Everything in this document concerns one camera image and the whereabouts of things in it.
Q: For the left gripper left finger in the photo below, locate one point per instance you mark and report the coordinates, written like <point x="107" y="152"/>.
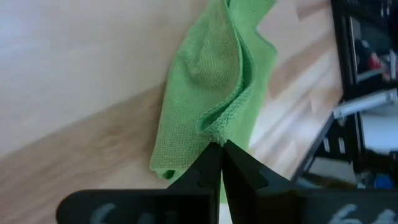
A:
<point x="199" y="180"/>

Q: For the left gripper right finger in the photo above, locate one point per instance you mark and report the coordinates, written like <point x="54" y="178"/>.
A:
<point x="245" y="177"/>

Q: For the green towel with white tag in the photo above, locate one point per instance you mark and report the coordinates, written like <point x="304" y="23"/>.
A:
<point x="202" y="93"/>

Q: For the black case with white labels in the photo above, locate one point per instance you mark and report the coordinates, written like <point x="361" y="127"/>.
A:
<point x="349" y="137"/>

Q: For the grey metal crossbar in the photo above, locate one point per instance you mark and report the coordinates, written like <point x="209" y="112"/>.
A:
<point x="363" y="104"/>

